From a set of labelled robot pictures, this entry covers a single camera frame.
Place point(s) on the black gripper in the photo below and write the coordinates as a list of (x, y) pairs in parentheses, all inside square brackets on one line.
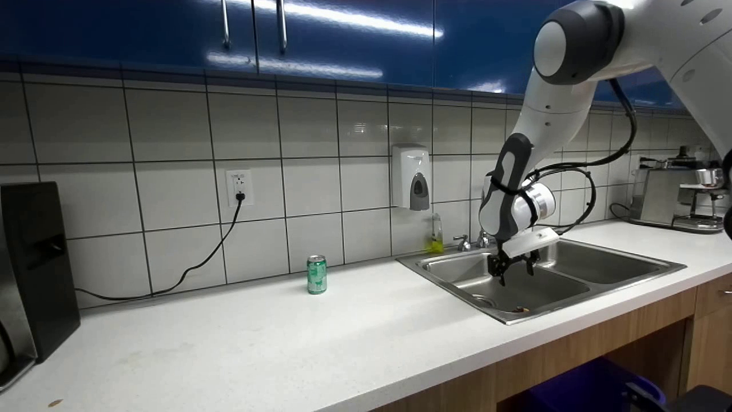
[(497, 265)]

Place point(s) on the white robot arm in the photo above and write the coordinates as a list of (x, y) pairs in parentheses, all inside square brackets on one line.
[(583, 44)]

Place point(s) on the stainless steel double sink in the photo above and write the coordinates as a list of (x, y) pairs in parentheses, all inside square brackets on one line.
[(565, 273)]

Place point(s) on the chrome gooseneck faucet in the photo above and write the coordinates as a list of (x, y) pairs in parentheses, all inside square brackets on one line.
[(466, 243)]

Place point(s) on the green dish soap bottle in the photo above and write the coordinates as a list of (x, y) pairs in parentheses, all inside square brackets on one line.
[(435, 240)]

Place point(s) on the silver espresso machine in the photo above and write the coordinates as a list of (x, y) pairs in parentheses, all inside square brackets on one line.
[(676, 193)]

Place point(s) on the wooden lower cabinets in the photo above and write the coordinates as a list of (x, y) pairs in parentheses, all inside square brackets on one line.
[(681, 343)]

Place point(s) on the green soda can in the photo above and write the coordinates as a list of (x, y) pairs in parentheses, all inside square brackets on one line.
[(316, 273)]

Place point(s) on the blue upper cabinets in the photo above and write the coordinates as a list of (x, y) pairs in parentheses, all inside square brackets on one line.
[(419, 44)]

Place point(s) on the black coffee maker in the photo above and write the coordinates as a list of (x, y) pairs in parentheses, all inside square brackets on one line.
[(38, 299)]

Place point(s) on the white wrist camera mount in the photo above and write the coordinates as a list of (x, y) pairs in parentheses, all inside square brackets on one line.
[(529, 241)]

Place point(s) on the white wall soap dispenser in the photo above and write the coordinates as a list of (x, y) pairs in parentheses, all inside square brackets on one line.
[(411, 177)]

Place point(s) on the white wall outlet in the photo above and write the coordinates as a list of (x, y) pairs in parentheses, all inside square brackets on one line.
[(242, 186)]

